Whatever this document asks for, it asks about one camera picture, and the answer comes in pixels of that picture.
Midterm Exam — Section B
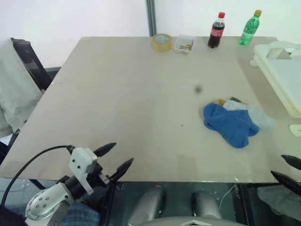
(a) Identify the blue sock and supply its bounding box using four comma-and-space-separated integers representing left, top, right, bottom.
204, 120, 250, 149
203, 103, 260, 137

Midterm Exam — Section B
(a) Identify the black table leg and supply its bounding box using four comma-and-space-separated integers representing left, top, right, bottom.
29, 179, 47, 190

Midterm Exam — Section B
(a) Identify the white cable under table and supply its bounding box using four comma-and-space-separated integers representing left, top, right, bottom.
219, 184, 238, 208

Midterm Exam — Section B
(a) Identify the green soda bottle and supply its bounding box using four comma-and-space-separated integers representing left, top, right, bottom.
238, 9, 262, 46

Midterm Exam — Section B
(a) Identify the grey rounded left robot leg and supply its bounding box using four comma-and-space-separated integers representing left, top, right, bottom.
128, 188, 167, 226

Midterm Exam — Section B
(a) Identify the white plastic tray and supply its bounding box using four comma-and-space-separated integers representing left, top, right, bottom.
249, 40, 301, 119

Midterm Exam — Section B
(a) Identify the clear packing tape roll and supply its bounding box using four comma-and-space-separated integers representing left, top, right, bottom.
151, 33, 173, 53

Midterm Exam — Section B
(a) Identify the black chair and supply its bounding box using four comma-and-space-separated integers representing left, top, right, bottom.
10, 37, 62, 95

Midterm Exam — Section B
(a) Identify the clear box of coloured clips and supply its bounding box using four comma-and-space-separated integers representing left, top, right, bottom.
174, 34, 197, 55

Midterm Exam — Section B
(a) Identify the grey robot torso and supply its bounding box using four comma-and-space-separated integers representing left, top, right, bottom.
138, 216, 236, 226

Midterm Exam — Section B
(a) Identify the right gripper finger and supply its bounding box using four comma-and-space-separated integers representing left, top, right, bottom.
270, 170, 301, 189
280, 154, 301, 170

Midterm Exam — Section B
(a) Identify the blue plaid fabric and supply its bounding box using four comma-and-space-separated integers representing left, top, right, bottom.
61, 202, 100, 226

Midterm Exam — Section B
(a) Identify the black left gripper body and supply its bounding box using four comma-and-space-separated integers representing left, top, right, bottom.
87, 164, 111, 189

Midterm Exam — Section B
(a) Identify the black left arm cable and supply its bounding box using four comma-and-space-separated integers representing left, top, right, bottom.
0, 145, 76, 209

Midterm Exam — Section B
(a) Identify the grey metal wall post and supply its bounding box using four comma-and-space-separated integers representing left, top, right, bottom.
146, 0, 158, 37

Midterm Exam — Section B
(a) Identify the cola bottle with red cap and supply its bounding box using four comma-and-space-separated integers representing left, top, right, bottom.
207, 12, 226, 49

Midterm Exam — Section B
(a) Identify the light grey sock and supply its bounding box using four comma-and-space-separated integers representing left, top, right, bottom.
222, 100, 278, 130

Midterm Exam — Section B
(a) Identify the grey rounded right robot leg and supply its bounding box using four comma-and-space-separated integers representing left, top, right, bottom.
191, 189, 223, 220

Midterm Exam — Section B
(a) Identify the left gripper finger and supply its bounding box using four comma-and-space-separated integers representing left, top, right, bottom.
110, 157, 135, 182
94, 142, 117, 157

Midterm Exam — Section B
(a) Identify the grey fabric under table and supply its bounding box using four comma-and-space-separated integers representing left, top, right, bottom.
257, 185, 301, 215

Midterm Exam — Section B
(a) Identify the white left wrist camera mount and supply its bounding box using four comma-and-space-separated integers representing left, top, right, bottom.
69, 147, 98, 195

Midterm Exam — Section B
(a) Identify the grey rounded robot leg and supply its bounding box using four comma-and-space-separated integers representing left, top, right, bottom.
128, 188, 167, 226
191, 189, 223, 220

